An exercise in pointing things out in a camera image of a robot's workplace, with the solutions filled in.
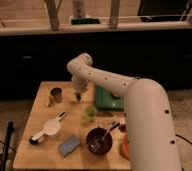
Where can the yellow banana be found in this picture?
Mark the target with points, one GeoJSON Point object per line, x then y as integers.
{"type": "Point", "coordinates": [49, 99]}

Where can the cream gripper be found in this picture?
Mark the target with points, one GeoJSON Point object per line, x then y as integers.
{"type": "Point", "coordinates": [80, 86]}

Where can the wooden table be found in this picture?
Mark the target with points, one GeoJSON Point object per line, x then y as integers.
{"type": "Point", "coordinates": [46, 154]}

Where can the green plastic cup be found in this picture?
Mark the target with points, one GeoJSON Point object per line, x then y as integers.
{"type": "Point", "coordinates": [90, 113]}

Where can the green plastic tray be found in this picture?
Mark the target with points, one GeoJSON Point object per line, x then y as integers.
{"type": "Point", "coordinates": [106, 101]}

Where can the orange red bowl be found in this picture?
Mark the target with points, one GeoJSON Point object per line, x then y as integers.
{"type": "Point", "coordinates": [124, 148]}

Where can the brown paper cup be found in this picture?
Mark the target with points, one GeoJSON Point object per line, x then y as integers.
{"type": "Point", "coordinates": [56, 94]}

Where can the bunch of dark grapes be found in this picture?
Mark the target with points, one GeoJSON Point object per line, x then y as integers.
{"type": "Point", "coordinates": [122, 127]}

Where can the dark brown bowl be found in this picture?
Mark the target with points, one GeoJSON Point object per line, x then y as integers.
{"type": "Point", "coordinates": [99, 141]}

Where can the black pole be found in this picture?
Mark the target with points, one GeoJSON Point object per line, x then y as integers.
{"type": "Point", "coordinates": [6, 147]}

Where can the metal whisk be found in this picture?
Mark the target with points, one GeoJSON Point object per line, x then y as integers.
{"type": "Point", "coordinates": [112, 126]}

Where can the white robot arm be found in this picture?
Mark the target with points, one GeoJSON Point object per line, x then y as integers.
{"type": "Point", "coordinates": [148, 118]}

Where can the blue sponge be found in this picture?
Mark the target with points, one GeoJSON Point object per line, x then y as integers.
{"type": "Point", "coordinates": [69, 145]}

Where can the green base object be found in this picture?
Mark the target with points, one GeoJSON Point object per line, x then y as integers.
{"type": "Point", "coordinates": [84, 21]}

